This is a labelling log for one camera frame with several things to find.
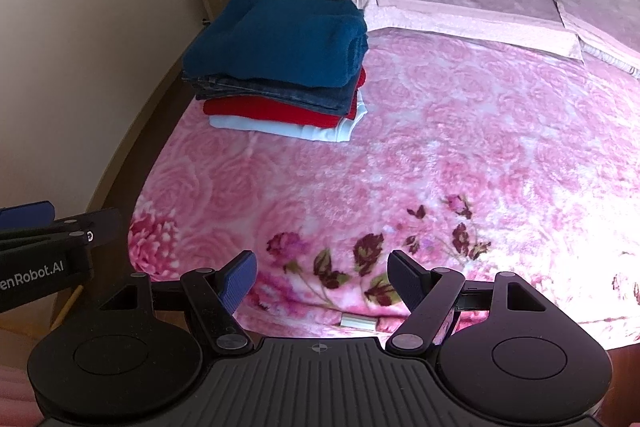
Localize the pink floral blanket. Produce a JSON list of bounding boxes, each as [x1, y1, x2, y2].
[[127, 27, 640, 344]]

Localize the folded white garment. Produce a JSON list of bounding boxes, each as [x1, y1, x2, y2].
[[207, 91, 369, 144]]

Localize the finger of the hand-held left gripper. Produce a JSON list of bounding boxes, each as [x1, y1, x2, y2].
[[0, 207, 126, 259], [0, 201, 57, 231]]

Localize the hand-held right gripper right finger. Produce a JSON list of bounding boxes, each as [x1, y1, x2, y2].
[[386, 249, 548, 355]]

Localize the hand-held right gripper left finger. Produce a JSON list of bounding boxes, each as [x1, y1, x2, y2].
[[97, 249, 258, 355]]

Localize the blue knit sweater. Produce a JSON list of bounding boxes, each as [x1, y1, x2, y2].
[[181, 0, 370, 88]]

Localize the pale pink pillow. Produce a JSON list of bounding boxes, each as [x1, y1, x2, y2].
[[520, 0, 640, 80]]

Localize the folded red garment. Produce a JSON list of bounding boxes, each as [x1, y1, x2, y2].
[[202, 67, 367, 128]]

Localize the white blanket tag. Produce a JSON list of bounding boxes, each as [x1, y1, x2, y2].
[[339, 314, 377, 332]]

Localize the folded blue jeans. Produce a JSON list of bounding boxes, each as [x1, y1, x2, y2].
[[181, 73, 359, 116]]

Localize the yellow stick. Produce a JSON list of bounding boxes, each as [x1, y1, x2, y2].
[[50, 284, 85, 331]]

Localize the person's pink clothing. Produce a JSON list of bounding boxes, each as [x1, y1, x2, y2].
[[0, 364, 51, 427]]

